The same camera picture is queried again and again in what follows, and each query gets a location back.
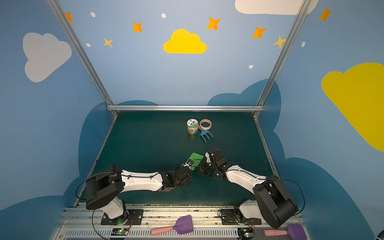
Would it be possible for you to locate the green square paper sheet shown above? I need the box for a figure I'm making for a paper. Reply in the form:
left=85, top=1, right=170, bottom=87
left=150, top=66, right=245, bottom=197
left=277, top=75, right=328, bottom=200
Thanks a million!
left=188, top=153, right=204, bottom=171

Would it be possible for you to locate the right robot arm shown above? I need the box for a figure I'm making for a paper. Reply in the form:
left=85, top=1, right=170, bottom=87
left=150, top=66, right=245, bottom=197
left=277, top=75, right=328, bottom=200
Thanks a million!
left=195, top=161, right=300, bottom=229

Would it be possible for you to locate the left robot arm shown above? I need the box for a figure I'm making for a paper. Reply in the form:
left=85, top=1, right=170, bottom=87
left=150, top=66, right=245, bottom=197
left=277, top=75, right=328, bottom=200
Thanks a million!
left=85, top=164, right=192, bottom=220

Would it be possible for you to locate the blue garden hand rake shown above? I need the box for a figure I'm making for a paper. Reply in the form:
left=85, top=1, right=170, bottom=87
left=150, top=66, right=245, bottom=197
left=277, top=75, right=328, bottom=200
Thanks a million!
left=200, top=129, right=214, bottom=143

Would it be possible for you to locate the white tape roll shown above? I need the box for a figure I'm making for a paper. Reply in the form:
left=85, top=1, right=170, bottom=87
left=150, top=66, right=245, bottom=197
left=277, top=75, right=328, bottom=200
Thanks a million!
left=199, top=119, right=212, bottom=131

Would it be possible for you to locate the carrot snack jar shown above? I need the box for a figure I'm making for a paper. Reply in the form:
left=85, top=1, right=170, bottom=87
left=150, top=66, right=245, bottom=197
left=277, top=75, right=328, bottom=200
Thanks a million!
left=187, top=119, right=199, bottom=135

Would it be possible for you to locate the right green circuit board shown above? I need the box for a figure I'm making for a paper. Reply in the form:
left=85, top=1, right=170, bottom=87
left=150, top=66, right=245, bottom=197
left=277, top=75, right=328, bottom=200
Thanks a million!
left=237, top=228, right=255, bottom=240

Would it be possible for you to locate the green circuit board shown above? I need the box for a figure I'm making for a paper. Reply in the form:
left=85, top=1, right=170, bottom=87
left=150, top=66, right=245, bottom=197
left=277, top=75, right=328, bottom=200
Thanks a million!
left=111, top=228, right=130, bottom=237
left=237, top=228, right=255, bottom=240

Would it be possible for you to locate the left green circuit board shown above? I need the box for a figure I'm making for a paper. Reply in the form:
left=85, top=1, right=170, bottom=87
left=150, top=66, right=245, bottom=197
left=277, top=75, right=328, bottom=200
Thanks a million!
left=111, top=228, right=130, bottom=237

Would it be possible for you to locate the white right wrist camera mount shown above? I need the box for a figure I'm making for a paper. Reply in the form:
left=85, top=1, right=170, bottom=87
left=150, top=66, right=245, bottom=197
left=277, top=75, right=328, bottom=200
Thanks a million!
left=205, top=148, right=227, bottom=167

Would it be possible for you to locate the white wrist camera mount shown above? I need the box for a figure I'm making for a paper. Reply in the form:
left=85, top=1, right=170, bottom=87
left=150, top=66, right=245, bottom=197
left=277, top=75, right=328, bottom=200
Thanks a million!
left=182, top=159, right=195, bottom=171
left=205, top=148, right=227, bottom=167

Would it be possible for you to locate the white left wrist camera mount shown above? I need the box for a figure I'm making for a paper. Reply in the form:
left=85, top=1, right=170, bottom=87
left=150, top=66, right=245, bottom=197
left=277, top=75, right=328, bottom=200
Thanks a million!
left=182, top=159, right=195, bottom=171

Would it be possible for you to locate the purple scoop pink handle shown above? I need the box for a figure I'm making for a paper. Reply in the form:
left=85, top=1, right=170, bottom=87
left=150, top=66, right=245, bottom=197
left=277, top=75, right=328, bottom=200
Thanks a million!
left=151, top=215, right=194, bottom=236
left=264, top=224, right=308, bottom=240

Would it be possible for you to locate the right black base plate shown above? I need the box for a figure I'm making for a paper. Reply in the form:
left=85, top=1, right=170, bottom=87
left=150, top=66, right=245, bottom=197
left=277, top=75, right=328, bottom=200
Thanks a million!
left=218, top=209, right=262, bottom=226

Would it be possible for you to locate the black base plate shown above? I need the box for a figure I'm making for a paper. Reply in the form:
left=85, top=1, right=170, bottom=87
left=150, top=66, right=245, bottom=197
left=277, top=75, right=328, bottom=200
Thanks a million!
left=101, top=209, right=144, bottom=226
left=218, top=209, right=262, bottom=226

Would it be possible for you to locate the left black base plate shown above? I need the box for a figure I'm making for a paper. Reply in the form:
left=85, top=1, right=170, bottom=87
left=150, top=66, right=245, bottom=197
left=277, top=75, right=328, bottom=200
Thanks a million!
left=101, top=209, right=144, bottom=226

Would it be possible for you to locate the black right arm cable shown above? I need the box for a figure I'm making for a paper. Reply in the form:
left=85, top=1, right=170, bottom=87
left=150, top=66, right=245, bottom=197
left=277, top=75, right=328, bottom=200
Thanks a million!
left=281, top=179, right=306, bottom=217

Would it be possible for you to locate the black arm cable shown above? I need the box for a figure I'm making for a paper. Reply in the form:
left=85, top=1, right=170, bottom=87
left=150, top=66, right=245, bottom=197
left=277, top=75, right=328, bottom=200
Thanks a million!
left=74, top=172, right=103, bottom=209
left=281, top=179, right=306, bottom=217

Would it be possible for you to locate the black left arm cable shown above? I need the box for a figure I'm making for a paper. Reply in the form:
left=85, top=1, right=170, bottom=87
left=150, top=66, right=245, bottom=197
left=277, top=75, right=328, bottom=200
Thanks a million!
left=74, top=172, right=103, bottom=209

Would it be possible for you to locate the aluminium back frame rail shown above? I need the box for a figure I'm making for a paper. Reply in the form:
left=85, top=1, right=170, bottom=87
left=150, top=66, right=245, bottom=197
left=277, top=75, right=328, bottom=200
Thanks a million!
left=107, top=105, right=264, bottom=112

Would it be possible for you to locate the aluminium front rail base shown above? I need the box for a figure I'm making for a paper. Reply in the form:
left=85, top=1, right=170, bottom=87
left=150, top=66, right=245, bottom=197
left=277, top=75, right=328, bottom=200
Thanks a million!
left=51, top=204, right=310, bottom=240

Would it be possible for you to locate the aluminium left corner post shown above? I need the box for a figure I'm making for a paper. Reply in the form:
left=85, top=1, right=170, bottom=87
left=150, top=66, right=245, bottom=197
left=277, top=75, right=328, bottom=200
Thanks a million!
left=47, top=0, right=114, bottom=106

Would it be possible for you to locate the aluminium corner post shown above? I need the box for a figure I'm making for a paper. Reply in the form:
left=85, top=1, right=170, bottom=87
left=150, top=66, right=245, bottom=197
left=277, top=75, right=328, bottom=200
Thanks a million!
left=47, top=0, right=114, bottom=106
left=253, top=0, right=313, bottom=120

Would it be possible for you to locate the aluminium right corner post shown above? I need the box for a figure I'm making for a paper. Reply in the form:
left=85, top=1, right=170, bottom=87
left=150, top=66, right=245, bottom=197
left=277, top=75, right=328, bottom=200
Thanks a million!
left=253, top=0, right=313, bottom=120

